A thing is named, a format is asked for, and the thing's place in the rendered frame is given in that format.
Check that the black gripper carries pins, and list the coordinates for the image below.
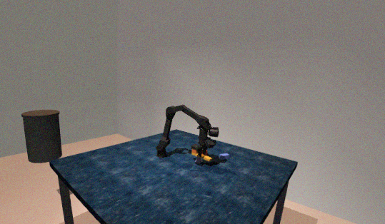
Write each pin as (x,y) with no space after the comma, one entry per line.
(201,147)

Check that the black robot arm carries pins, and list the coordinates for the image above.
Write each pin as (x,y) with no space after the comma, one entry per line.
(203,122)

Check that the small blue block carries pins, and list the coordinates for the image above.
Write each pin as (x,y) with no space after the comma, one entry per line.
(224,156)

